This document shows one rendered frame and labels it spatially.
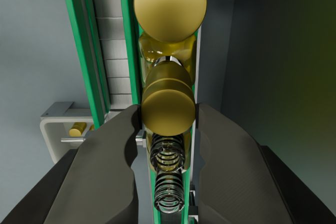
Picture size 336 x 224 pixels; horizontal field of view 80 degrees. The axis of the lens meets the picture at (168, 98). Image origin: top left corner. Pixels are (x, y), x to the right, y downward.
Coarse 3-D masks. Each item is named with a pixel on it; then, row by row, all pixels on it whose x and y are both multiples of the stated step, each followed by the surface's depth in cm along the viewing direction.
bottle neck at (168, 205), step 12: (180, 168) 22; (156, 180) 21; (168, 180) 20; (180, 180) 21; (156, 192) 20; (168, 192) 19; (180, 192) 19; (156, 204) 19; (168, 204) 20; (180, 204) 19
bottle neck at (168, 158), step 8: (152, 136) 18; (160, 136) 17; (168, 136) 17; (176, 136) 17; (152, 144) 17; (160, 144) 16; (168, 144) 16; (176, 144) 16; (152, 152) 16; (160, 152) 18; (168, 152) 19; (176, 152) 16; (184, 152) 17; (152, 160) 16; (160, 160) 17; (168, 160) 18; (176, 160) 17; (184, 160) 16; (160, 168) 17; (168, 168) 17; (176, 168) 17
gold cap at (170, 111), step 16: (160, 64) 15; (176, 64) 15; (160, 80) 12; (176, 80) 12; (144, 96) 12; (160, 96) 11; (176, 96) 11; (192, 96) 12; (144, 112) 12; (160, 112) 12; (176, 112) 12; (192, 112) 12; (160, 128) 12; (176, 128) 12
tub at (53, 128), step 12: (48, 120) 51; (60, 120) 51; (72, 120) 51; (84, 120) 51; (48, 132) 54; (60, 132) 59; (84, 132) 62; (48, 144) 55; (60, 144) 59; (72, 144) 64; (60, 156) 60
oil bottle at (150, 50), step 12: (144, 36) 18; (192, 36) 19; (144, 48) 18; (156, 48) 17; (168, 48) 17; (180, 48) 17; (192, 48) 18; (144, 60) 18; (180, 60) 17; (192, 60) 18; (144, 72) 18; (192, 72) 19; (144, 84) 20; (192, 84) 20
